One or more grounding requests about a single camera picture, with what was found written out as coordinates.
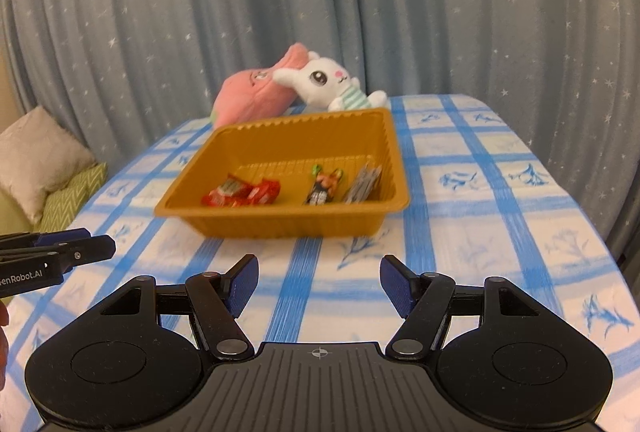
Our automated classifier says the person's left hand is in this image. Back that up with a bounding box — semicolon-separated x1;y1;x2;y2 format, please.
0;299;10;397

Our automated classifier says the golden plastic tray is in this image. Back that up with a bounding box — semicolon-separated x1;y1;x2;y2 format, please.
153;108;412;240

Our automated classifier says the red snack packet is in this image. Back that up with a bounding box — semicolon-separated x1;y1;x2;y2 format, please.
245;179;281;205

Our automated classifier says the beige cushion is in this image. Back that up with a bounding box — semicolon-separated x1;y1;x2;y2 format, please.
0;106;96;224

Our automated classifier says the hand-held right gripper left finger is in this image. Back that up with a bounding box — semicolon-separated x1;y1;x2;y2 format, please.
97;254;260;360

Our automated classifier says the light green sofa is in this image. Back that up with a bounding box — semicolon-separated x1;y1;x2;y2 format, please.
0;192;46;238

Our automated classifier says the white rabbit plush toy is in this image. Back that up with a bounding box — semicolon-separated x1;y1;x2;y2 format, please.
272;53;390;113

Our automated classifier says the large red candy packet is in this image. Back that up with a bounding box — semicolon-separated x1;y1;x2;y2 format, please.
201;172;256;208

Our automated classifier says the pink plush toy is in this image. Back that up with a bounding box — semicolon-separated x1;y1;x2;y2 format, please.
210;42;321;125

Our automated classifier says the green and black snack packet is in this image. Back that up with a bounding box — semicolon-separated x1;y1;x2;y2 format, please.
303;163;345;206

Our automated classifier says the clear dark snack packet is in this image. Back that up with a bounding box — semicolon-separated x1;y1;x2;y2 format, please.
342;167;373;203
357;165;383;202

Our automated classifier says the blue checked tablecloth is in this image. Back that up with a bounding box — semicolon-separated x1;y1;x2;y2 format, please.
0;93;632;432

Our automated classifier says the grey star-print curtain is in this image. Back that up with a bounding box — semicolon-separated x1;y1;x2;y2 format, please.
0;0;640;263

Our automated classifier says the green zigzag cushion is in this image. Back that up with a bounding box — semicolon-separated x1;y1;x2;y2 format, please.
39;162;108;235

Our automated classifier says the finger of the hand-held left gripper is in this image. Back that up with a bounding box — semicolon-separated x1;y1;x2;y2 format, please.
0;235;117;274
0;229;92;249

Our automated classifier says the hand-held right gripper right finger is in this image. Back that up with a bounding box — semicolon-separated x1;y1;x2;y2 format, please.
380;254;541;360

